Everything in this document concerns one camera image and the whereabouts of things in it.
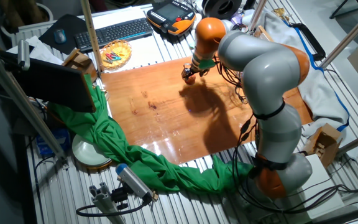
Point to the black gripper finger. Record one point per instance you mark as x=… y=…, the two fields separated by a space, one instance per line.
x=195 y=77
x=184 y=77

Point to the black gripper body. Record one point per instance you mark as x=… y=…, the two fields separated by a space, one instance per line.
x=189 y=70

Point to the small orange toy basketball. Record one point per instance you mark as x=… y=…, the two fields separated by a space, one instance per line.
x=190 y=80

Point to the yellow wicker basket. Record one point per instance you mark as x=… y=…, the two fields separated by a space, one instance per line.
x=123 y=48

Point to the wooden framed toy basketball hoop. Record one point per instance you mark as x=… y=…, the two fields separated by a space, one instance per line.
x=261 y=32

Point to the wooden board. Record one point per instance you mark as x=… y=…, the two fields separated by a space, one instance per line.
x=166 y=124

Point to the black orange teach pendant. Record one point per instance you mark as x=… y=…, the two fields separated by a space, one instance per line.
x=169 y=12

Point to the blue plastic clip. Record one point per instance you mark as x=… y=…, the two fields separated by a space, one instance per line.
x=117 y=58

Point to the black filament spool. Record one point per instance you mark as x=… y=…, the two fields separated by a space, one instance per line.
x=222 y=7

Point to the blue purple packet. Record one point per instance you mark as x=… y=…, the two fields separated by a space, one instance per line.
x=237 y=18

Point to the red plastic clip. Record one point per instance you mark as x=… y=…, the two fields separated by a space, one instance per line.
x=109 y=56

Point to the black keyboard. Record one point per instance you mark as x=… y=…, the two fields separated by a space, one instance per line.
x=113 y=32

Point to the green cloth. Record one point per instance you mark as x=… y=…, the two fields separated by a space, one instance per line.
x=104 y=130

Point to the small wooden box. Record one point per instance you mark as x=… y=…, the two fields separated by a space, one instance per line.
x=79 y=62

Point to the white cloth with blue trim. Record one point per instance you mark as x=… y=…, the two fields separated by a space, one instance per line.
x=315 y=90

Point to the white round plate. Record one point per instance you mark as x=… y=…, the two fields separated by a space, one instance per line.
x=87 y=152

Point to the black mouse pad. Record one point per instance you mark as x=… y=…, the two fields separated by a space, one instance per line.
x=71 y=26

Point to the blue computer mouse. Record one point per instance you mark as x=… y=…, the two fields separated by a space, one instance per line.
x=60 y=36

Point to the black flat panel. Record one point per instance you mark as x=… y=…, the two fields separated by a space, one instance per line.
x=51 y=84

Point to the open cardboard box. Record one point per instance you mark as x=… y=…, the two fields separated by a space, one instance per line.
x=325 y=143

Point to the blue box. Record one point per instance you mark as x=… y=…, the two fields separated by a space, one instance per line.
x=53 y=143

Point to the short aluminium profile piece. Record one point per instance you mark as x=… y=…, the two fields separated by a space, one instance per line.
x=104 y=202

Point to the white round bin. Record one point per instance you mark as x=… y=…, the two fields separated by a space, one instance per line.
x=48 y=13

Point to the white box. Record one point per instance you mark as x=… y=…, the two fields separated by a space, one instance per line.
x=322 y=186

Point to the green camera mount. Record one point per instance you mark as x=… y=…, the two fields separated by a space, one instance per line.
x=206 y=64

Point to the silver camera with blue end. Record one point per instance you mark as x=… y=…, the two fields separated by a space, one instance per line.
x=134 y=182

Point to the silver camera on pole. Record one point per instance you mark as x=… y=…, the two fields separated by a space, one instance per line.
x=23 y=54

